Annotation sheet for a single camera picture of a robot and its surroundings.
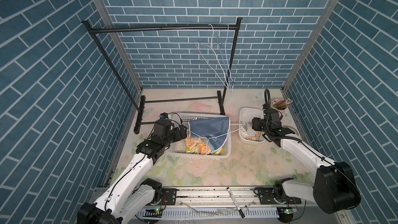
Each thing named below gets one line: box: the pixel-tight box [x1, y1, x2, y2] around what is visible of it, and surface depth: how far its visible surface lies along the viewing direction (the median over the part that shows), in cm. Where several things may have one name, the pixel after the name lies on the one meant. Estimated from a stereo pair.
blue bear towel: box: [188, 117, 231, 153], surface depth 90 cm
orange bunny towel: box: [185, 136, 211, 154], surface depth 86 cm
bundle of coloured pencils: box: [273, 98, 293, 109], surface depth 95 cm
